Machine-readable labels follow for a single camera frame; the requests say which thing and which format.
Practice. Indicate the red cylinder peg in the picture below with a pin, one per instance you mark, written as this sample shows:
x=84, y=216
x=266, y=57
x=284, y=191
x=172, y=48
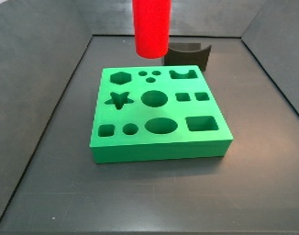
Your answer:
x=151, y=24

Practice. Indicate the green shape-sorting block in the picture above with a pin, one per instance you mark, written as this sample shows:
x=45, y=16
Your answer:
x=156, y=114

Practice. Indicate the black curved holder block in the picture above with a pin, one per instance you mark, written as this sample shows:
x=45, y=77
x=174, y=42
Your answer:
x=187, y=53

